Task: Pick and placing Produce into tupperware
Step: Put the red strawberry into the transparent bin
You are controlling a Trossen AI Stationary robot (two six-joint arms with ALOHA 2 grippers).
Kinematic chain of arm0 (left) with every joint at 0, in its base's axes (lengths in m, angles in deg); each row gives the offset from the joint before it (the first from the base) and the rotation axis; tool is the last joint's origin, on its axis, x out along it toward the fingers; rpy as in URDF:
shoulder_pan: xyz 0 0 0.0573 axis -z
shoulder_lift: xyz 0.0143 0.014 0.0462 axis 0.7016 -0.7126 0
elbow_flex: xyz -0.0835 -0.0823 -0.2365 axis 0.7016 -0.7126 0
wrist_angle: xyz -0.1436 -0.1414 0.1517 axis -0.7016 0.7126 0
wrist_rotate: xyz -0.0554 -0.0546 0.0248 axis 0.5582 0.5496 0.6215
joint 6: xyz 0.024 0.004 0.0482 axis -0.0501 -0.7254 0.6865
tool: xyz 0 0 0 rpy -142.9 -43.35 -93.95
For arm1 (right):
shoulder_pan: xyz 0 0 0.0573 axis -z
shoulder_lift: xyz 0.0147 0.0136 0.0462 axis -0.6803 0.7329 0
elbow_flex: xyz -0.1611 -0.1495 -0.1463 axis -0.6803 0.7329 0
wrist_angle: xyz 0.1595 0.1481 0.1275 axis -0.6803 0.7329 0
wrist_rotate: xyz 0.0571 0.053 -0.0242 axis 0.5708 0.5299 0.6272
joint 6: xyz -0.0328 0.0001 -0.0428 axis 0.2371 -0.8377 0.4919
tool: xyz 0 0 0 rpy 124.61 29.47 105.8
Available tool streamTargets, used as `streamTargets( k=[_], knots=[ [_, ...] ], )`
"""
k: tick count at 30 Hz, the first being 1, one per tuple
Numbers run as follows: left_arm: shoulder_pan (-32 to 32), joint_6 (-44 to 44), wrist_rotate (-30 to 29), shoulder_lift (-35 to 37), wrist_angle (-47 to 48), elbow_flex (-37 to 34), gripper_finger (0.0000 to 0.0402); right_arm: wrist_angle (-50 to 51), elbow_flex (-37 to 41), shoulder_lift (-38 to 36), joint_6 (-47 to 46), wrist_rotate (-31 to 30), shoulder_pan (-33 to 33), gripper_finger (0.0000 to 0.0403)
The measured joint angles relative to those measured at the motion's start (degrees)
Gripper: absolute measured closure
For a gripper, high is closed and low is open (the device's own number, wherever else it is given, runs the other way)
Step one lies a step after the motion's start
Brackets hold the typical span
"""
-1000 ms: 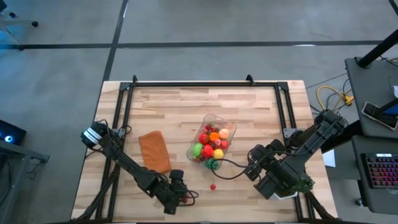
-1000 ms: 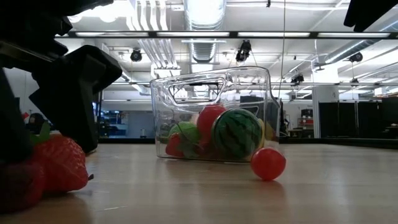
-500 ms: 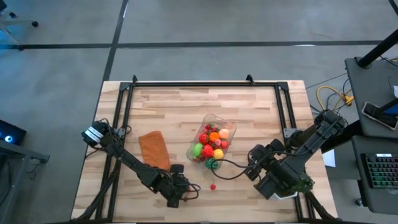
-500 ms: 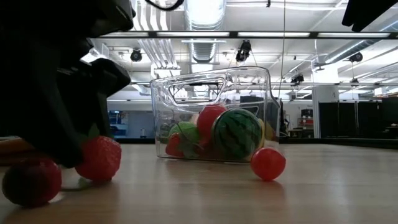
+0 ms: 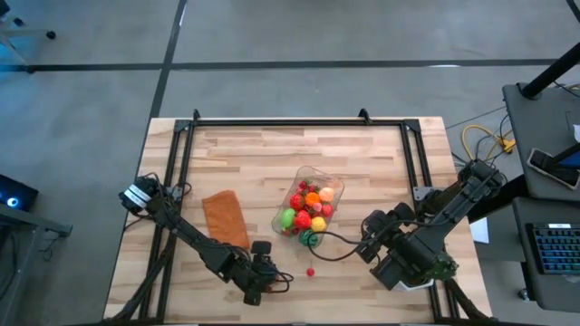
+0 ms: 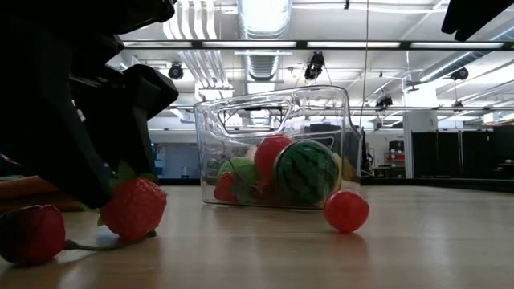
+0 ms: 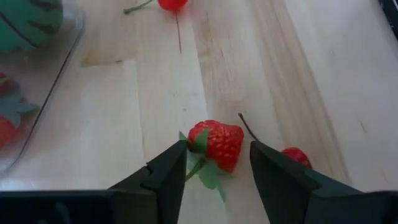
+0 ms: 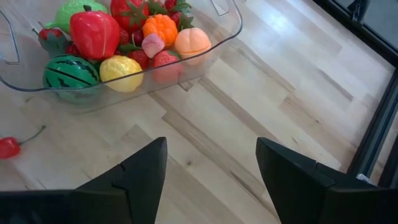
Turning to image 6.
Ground yellow plastic lemon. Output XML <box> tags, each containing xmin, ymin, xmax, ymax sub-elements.
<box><xmin>332</xmin><ymin>151</ymin><xmax>357</xmax><ymax>192</ymax></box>

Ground dark red plastic cherry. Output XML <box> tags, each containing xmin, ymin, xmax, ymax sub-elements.
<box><xmin>0</xmin><ymin>203</ymin><xmax>158</xmax><ymax>267</ymax></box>

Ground silver ceiling duct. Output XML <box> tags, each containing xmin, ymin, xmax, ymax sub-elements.
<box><xmin>235</xmin><ymin>0</ymin><xmax>295</xmax><ymax>83</ymax></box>

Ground red plastic bell pepper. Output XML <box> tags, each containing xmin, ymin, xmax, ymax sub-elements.
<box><xmin>252</xmin><ymin>134</ymin><xmax>295</xmax><ymax>184</ymax></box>

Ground shelf with boxes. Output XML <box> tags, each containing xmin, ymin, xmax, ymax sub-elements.
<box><xmin>383</xmin><ymin>139</ymin><xmax>406</xmax><ymax>178</ymax></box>

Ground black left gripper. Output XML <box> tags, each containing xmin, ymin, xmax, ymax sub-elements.
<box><xmin>0</xmin><ymin>24</ymin><xmax>181</xmax><ymax>210</ymax></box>

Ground thin hanging cable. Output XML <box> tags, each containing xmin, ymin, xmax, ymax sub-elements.
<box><xmin>362</xmin><ymin>0</ymin><xmax>370</xmax><ymax>129</ymax></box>

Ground red plastic strawberry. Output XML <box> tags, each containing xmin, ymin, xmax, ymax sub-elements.
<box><xmin>211</xmin><ymin>170</ymin><xmax>253</xmax><ymax>205</ymax></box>
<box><xmin>96</xmin><ymin>160</ymin><xmax>169</xmax><ymax>242</ymax></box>

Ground bright red plastic cherry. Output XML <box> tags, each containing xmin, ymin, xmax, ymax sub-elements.
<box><xmin>322</xmin><ymin>189</ymin><xmax>371</xmax><ymax>235</ymax></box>

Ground black partition panels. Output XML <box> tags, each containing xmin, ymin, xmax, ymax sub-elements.
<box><xmin>411</xmin><ymin>127</ymin><xmax>514</xmax><ymax>182</ymax></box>

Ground clear plastic tupperware container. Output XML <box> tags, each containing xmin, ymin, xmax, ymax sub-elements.
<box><xmin>193</xmin><ymin>84</ymin><xmax>365</xmax><ymax>210</ymax></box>

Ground green striped plastic watermelon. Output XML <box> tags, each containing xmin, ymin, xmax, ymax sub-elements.
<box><xmin>272</xmin><ymin>139</ymin><xmax>341</xmax><ymax>208</ymax></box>

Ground green plastic lime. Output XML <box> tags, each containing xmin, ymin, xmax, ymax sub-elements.
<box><xmin>218</xmin><ymin>155</ymin><xmax>261</xmax><ymax>186</ymax></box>

